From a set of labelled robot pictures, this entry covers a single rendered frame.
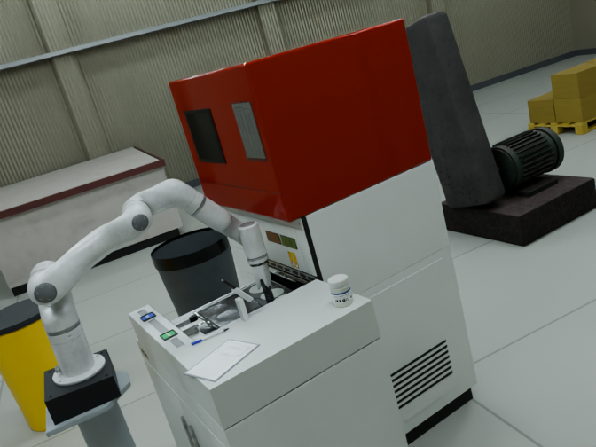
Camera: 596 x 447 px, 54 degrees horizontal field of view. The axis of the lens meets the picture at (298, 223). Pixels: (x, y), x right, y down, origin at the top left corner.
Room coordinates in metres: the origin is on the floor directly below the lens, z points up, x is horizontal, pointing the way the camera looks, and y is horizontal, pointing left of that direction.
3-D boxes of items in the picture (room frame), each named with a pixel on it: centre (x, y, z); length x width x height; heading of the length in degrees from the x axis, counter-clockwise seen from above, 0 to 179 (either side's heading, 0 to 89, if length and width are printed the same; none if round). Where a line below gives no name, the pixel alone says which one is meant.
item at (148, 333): (2.11, 0.63, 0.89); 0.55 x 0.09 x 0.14; 28
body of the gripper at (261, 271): (2.20, 0.19, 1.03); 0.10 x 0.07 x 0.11; 172
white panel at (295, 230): (2.49, 0.17, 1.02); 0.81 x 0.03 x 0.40; 28
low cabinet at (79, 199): (7.82, 2.72, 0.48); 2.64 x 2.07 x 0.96; 19
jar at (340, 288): (1.85, -0.08, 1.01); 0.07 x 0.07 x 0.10
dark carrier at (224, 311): (2.21, 0.28, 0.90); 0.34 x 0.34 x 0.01; 28
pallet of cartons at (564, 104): (7.06, -3.82, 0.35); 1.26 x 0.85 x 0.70; 109
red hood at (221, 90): (2.63, -0.11, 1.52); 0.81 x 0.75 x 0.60; 28
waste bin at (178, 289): (4.02, 0.78, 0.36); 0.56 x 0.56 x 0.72
